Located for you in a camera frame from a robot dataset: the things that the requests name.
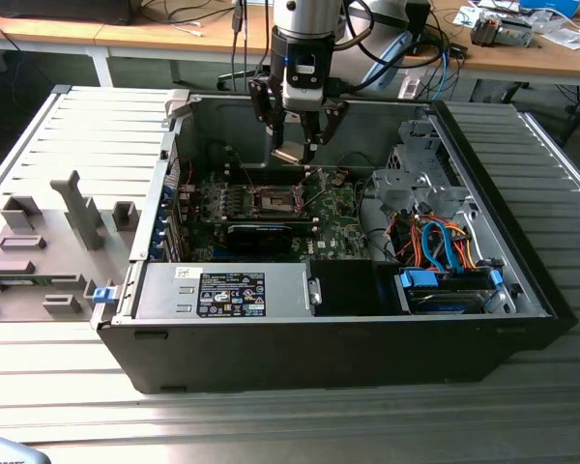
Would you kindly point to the grey metal device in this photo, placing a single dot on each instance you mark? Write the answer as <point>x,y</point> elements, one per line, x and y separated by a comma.
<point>502,31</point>

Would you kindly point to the black box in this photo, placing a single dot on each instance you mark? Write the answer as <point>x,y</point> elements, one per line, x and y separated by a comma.
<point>53,12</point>

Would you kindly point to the silver CPU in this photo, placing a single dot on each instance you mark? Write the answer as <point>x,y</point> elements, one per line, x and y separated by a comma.
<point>287,153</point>

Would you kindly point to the CPU socket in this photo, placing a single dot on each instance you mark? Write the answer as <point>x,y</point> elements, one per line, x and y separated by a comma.
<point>273,203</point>

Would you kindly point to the round coin battery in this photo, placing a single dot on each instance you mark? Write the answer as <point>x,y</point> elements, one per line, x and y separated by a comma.
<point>337,180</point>

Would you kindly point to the small white box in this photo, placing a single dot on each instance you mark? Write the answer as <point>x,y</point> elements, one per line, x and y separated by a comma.
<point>409,88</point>

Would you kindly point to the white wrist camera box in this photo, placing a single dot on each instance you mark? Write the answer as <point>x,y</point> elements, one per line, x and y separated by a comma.
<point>302,96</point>

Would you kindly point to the pale blue teach pendant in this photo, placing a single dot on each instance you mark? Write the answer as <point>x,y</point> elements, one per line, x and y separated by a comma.
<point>5,449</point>

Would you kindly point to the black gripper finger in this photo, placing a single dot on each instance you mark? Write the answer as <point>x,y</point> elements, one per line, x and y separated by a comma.
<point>333,121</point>
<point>261,104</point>

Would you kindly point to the silver metal drive cage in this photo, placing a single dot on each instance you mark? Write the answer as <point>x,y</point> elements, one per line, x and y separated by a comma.
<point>396,186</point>

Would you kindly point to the white papers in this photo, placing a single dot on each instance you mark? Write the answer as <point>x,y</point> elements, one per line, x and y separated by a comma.
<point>568,36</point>

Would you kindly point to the green motherboard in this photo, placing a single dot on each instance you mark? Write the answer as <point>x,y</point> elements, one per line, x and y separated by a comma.
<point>338,227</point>

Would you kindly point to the green RAM stick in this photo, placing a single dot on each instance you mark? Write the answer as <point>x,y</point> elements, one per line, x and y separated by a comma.
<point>14,281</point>

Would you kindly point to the wooden desk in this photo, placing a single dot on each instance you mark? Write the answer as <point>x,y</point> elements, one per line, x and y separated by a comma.
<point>512,60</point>
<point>125,34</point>

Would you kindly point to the blue plastic latch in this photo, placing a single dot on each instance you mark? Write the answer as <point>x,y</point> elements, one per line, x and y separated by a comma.
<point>104,296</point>

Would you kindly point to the black plastic shroud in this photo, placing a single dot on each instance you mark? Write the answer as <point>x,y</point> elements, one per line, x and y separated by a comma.
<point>348,290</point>

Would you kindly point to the blue box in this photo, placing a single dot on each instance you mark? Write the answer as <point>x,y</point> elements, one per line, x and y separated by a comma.
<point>551,6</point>

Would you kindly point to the hard disk in blue carrier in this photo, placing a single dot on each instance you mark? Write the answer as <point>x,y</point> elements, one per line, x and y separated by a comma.
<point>440,302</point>

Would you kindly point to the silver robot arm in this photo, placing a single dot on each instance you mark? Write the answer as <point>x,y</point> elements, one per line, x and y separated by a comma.
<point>307,17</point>

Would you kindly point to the grey parts rack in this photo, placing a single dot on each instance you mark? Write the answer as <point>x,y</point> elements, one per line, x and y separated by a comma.
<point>53,251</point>

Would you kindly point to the black PC case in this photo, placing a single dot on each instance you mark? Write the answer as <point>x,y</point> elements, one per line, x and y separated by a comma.
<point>319,357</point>

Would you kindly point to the silver power supply box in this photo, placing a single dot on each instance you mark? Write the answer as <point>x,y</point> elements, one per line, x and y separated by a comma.
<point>290,290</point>

